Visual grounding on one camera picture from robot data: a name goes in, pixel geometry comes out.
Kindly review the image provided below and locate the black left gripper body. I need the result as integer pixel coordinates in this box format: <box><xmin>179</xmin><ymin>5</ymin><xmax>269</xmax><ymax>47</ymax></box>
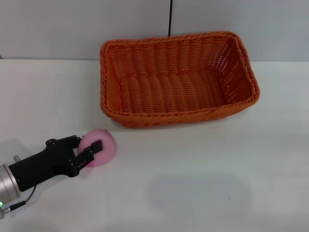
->
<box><xmin>8</xmin><ymin>138</ymin><xmax>76</xmax><ymax>193</ymax></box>

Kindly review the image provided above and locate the pink toy peach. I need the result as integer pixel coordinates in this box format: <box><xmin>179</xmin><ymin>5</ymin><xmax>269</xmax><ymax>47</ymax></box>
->
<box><xmin>77</xmin><ymin>129</ymin><xmax>118</xmax><ymax>168</ymax></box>

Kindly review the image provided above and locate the orange woven plastic basket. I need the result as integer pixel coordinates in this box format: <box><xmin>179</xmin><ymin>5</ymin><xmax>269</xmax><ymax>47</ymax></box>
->
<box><xmin>99</xmin><ymin>30</ymin><xmax>261</xmax><ymax>129</ymax></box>

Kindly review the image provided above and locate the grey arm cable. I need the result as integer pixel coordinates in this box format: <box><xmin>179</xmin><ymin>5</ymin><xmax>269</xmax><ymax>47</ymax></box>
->
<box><xmin>6</xmin><ymin>185</ymin><xmax>37</xmax><ymax>211</ymax></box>

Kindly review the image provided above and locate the black vertical wall strip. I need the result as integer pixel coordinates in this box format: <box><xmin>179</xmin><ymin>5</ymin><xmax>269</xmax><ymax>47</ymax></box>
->
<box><xmin>168</xmin><ymin>0</ymin><xmax>174</xmax><ymax>37</ymax></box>

